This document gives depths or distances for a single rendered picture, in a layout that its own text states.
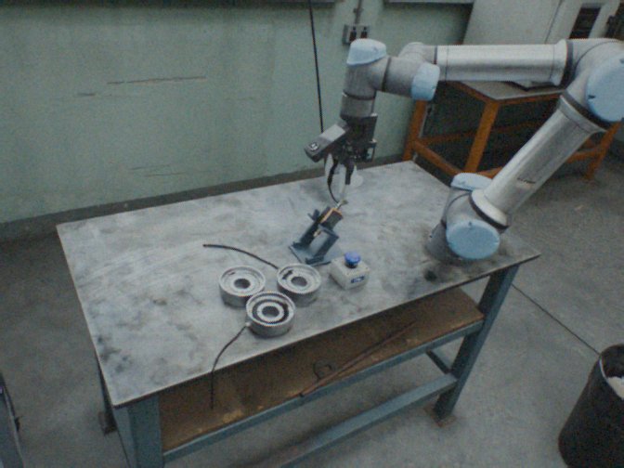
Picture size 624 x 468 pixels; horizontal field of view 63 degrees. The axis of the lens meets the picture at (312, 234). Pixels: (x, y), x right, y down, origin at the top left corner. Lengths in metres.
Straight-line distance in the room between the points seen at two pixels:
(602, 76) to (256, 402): 1.01
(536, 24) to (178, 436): 2.64
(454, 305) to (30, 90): 1.91
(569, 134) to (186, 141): 2.02
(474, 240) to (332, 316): 0.37
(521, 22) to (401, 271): 2.08
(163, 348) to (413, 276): 0.65
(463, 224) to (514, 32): 2.10
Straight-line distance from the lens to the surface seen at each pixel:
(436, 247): 1.42
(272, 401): 1.31
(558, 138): 1.16
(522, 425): 2.23
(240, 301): 1.14
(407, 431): 2.02
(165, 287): 1.22
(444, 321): 1.63
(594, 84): 1.11
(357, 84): 1.12
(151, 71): 2.57
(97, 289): 1.23
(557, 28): 3.06
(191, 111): 2.70
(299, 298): 1.16
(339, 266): 1.24
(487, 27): 3.31
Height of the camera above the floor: 1.61
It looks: 35 degrees down
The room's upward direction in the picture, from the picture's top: 9 degrees clockwise
